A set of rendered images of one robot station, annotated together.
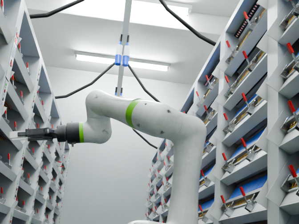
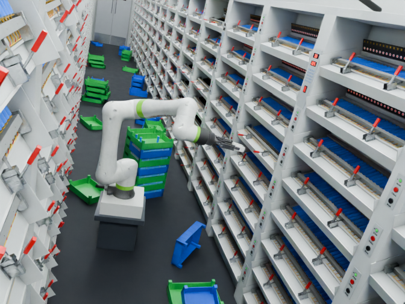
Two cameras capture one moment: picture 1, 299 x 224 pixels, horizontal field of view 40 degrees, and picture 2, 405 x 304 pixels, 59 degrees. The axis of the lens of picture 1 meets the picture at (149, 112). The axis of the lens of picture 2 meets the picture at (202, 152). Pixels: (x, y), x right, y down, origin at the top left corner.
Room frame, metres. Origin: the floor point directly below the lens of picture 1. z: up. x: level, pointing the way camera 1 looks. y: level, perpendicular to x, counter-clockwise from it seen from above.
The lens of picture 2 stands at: (3.55, -0.14, 1.63)
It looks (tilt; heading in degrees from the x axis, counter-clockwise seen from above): 22 degrees down; 165
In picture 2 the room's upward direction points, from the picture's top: 13 degrees clockwise
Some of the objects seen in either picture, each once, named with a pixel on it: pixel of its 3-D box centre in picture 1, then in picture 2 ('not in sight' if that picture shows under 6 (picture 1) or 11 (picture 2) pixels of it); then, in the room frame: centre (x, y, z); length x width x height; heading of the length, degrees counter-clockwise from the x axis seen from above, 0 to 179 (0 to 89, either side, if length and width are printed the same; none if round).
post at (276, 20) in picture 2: not in sight; (246, 133); (1.24, 0.78, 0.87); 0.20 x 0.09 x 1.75; 94
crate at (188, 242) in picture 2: not in sight; (188, 243); (1.54, 0.47, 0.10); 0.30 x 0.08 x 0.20; 144
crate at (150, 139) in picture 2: not in sight; (152, 139); (0.72, 0.18, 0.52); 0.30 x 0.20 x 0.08; 117
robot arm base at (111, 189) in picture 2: not in sight; (116, 188); (1.39, -0.08, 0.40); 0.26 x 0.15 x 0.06; 79
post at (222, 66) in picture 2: not in sight; (218, 103); (0.54, 0.72, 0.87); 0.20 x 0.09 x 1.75; 94
